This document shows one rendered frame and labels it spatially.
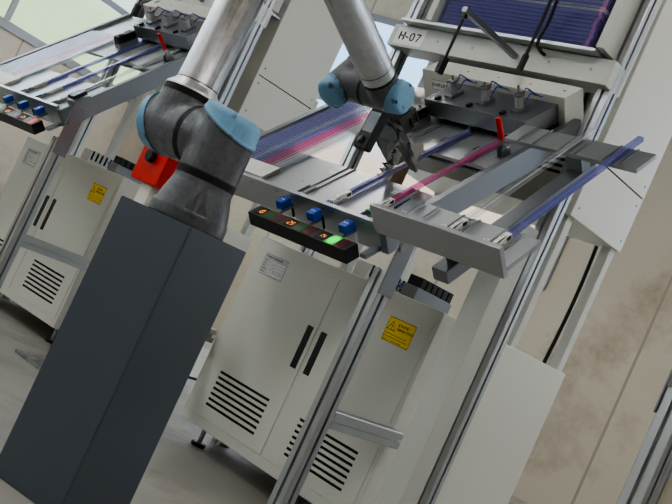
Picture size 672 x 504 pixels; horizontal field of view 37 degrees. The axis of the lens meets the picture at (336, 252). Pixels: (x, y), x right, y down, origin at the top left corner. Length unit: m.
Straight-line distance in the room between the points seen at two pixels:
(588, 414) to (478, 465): 2.68
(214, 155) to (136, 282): 0.27
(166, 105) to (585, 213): 1.29
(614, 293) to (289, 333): 3.04
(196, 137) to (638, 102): 1.42
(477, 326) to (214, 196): 0.61
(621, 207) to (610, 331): 2.56
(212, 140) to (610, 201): 1.38
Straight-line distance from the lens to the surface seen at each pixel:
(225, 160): 1.85
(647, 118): 2.96
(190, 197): 1.83
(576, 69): 2.73
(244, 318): 2.85
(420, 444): 2.09
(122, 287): 1.83
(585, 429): 5.43
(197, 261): 1.82
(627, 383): 5.41
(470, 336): 2.08
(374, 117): 2.40
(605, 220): 2.90
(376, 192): 2.40
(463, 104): 2.70
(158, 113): 1.97
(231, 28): 2.00
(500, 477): 2.91
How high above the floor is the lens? 0.54
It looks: 3 degrees up
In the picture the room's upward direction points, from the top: 25 degrees clockwise
